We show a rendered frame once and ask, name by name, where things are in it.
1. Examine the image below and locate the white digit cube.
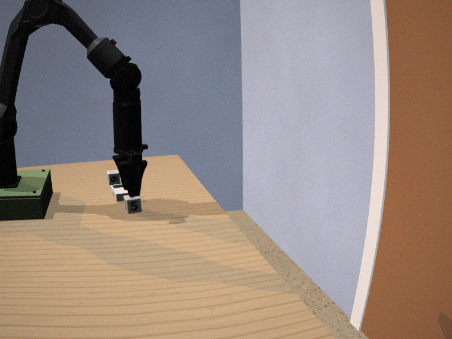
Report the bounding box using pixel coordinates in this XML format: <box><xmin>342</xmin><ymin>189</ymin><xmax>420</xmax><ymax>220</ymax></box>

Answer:
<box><xmin>106</xmin><ymin>170</ymin><xmax>120</xmax><ymax>185</ymax></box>
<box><xmin>124</xmin><ymin>195</ymin><xmax>142</xmax><ymax>214</ymax></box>

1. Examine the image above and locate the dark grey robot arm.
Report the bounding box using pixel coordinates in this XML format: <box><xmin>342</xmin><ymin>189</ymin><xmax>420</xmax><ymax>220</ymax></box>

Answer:
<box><xmin>0</xmin><ymin>0</ymin><xmax>142</xmax><ymax>189</ymax></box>

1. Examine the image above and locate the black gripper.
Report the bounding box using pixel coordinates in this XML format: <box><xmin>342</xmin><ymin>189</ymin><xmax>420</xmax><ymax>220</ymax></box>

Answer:
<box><xmin>112</xmin><ymin>124</ymin><xmax>148</xmax><ymax>197</ymax></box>

